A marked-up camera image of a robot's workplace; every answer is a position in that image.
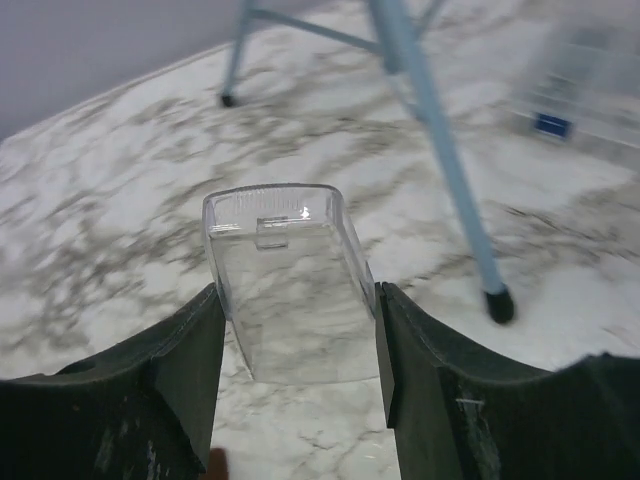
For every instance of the light blue music stand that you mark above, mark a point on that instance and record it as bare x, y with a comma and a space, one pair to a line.
397, 44

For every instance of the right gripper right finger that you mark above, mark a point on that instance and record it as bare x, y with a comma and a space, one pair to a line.
459, 410

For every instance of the clear plastic compartment box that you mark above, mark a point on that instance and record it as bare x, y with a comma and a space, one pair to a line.
582, 87

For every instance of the clear plastic metronome cover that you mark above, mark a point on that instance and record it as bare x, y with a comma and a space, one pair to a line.
293, 282

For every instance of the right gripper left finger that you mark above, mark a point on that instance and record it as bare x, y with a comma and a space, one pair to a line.
141, 409

